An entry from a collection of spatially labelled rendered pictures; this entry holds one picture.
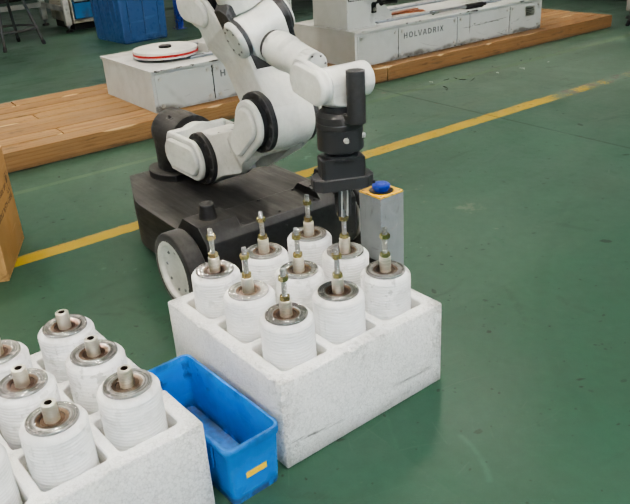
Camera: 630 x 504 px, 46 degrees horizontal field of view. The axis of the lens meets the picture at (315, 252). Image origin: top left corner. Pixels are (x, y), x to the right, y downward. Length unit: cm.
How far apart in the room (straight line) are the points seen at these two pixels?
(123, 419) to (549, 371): 87
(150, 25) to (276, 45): 443
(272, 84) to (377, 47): 235
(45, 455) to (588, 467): 87
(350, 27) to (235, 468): 304
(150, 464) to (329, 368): 34
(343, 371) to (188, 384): 33
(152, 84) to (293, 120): 171
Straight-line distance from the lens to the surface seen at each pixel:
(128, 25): 579
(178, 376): 146
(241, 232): 179
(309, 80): 134
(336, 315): 131
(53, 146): 314
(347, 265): 145
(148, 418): 115
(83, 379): 124
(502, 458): 137
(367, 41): 397
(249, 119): 168
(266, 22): 152
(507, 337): 169
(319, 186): 140
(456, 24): 443
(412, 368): 145
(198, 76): 343
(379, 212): 159
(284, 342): 125
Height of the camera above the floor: 90
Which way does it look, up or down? 26 degrees down
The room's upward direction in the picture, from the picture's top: 4 degrees counter-clockwise
